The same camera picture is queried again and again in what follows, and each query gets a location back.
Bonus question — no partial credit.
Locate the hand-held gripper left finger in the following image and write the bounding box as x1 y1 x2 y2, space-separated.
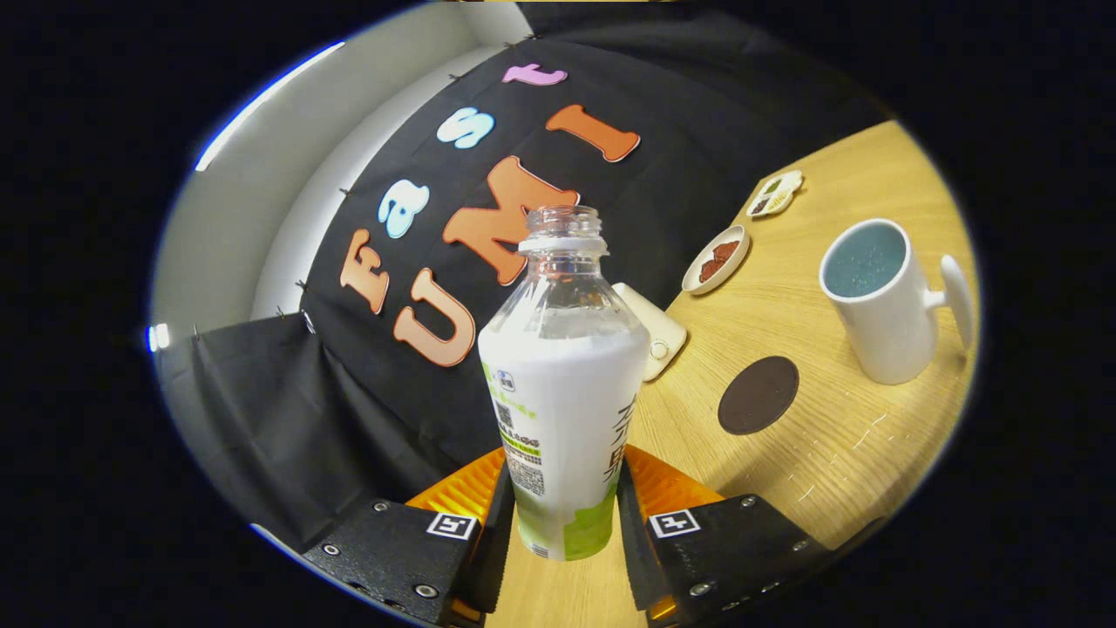
301 447 515 627

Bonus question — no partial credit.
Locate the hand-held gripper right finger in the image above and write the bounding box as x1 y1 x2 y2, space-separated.
615 443 838 627

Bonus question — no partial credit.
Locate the dark brown round coaster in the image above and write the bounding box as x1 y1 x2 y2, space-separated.
718 355 800 435

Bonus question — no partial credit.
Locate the clear juice bottle white label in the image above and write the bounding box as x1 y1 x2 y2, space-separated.
477 205 652 562

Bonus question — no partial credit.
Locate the white cup with handle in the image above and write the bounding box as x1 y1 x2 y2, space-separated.
818 218 975 386

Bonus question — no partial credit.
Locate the wooden table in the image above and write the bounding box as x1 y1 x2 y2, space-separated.
484 119 982 628

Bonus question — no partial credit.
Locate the black backdrop cloth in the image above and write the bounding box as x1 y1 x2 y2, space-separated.
157 0 890 550

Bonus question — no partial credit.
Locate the white toaster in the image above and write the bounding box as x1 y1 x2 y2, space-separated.
610 282 688 382

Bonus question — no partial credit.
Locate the oval white plate brown food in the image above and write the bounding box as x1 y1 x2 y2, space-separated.
681 224 751 296

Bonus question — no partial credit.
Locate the divided white snack dish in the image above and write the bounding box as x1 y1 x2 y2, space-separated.
746 170 804 218

